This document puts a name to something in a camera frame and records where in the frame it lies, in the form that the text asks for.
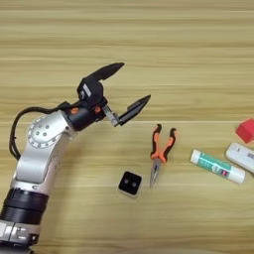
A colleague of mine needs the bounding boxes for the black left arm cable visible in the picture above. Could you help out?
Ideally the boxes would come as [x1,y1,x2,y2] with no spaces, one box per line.
[8,101,72,162]

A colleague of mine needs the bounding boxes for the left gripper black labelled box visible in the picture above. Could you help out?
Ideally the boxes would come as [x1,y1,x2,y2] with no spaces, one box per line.
[76,76,105,108]

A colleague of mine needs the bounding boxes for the orange black needle-nose pliers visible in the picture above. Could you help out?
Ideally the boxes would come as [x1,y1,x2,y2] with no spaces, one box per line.
[149,123,178,190]

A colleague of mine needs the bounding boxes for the red foam block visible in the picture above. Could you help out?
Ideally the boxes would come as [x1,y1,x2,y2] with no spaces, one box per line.
[235,118,254,145]

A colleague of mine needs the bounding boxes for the green white glue stick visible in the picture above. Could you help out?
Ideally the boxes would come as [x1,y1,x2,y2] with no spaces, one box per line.
[189,148,246,186]

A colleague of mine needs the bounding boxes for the white remote control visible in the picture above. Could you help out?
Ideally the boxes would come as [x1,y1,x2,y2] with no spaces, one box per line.
[225,142,254,175]

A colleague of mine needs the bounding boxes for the black square two-dot block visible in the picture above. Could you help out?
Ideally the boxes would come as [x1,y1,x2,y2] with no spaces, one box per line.
[118,171,143,198]

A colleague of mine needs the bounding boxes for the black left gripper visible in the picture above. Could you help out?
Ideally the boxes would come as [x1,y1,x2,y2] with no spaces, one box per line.
[65,62,152,133]

